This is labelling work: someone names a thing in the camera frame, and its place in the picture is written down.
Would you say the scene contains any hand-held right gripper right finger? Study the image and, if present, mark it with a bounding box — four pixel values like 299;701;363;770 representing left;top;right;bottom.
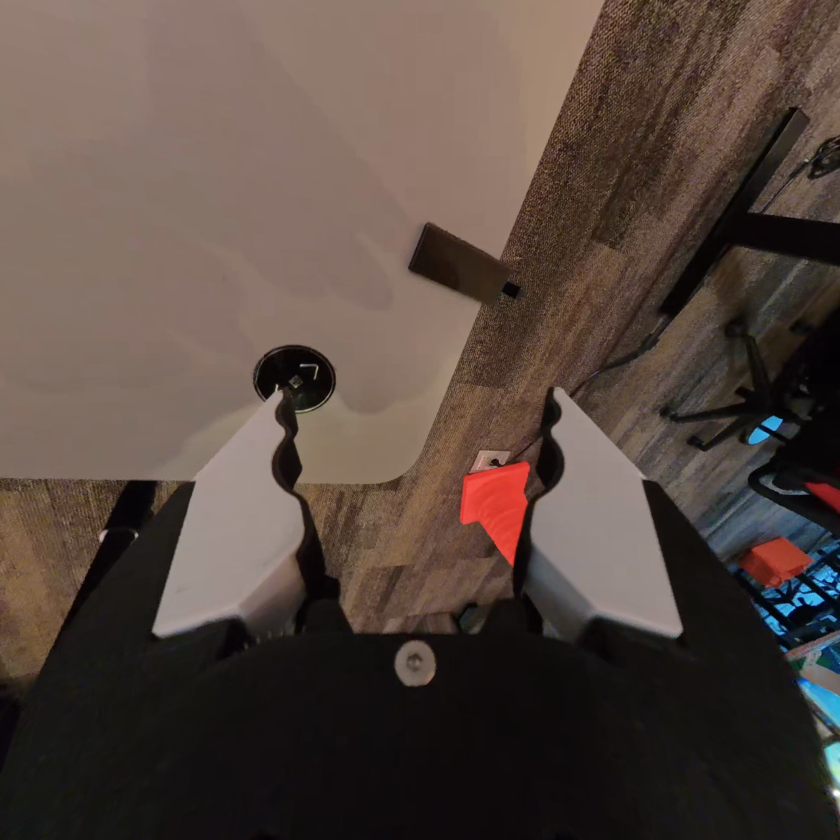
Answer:
513;386;683;643

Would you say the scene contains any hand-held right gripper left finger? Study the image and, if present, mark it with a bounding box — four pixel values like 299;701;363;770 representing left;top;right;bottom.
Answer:
152;392;326;642

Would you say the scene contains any black desk leg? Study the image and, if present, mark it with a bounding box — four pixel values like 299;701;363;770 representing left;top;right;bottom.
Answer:
66;481;158;624

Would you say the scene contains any orange ridged plastic part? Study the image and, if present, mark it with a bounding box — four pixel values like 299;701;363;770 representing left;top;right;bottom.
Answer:
459;461;531;568

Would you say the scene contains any orange box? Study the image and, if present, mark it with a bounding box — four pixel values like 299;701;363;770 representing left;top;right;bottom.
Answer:
740;538;815;588

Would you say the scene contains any black office chair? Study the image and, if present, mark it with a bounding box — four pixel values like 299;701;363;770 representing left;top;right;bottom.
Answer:
659;317;840;519

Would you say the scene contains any black floor cable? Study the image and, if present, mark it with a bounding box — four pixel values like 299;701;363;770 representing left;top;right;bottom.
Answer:
570;314;672;396

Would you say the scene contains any black cable grommet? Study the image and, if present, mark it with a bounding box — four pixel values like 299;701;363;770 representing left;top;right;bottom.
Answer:
252;344;337;414

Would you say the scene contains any black desk frame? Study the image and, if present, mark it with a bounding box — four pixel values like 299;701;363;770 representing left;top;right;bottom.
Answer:
656;107;840;317

